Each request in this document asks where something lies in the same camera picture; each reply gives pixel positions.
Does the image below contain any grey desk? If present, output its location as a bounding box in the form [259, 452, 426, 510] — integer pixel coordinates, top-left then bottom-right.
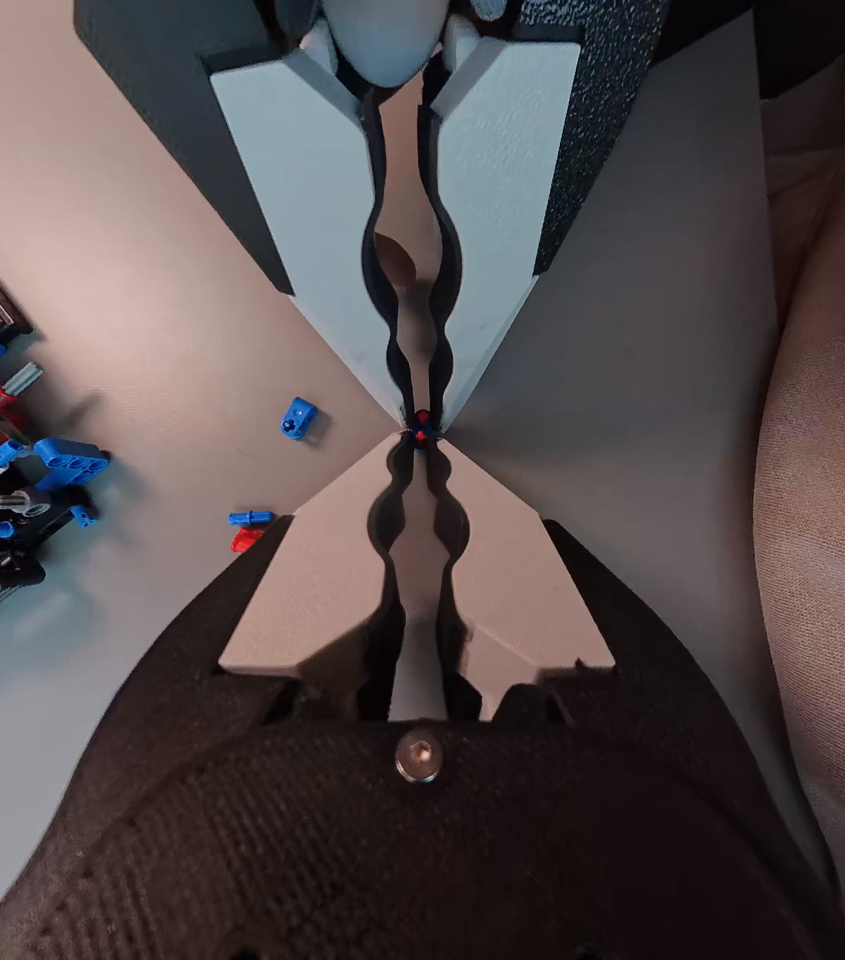
[0, 0, 844, 960]

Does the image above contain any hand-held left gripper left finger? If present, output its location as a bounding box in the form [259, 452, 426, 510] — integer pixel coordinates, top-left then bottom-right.
[218, 431, 405, 723]

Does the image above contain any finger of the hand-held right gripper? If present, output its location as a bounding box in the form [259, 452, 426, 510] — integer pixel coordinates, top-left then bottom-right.
[210, 22, 418, 429]
[416, 13, 583, 435]

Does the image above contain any blue pin connector block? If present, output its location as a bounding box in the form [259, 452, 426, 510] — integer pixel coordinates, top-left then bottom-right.
[279, 396, 319, 438]

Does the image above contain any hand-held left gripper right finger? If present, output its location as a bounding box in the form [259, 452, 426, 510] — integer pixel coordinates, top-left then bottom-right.
[428, 437, 616, 723]

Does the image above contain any toy brick car model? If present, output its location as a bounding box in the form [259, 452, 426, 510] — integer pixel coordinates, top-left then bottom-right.
[0, 362, 112, 650]

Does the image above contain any brown sofa cushion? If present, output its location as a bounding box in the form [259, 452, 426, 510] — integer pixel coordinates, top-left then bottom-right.
[756, 75, 845, 960]

